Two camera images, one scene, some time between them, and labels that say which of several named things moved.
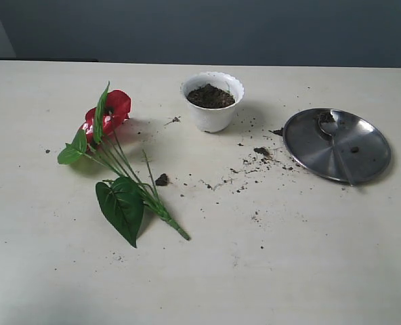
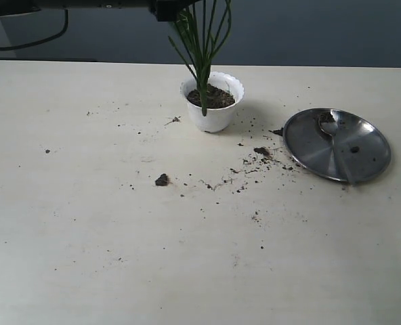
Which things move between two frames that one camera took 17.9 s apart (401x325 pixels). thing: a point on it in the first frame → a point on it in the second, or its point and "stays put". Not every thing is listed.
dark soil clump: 162,180 stays put
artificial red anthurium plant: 123,196 → 203,42
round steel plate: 365,148 stays put
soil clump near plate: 261,150 stays put
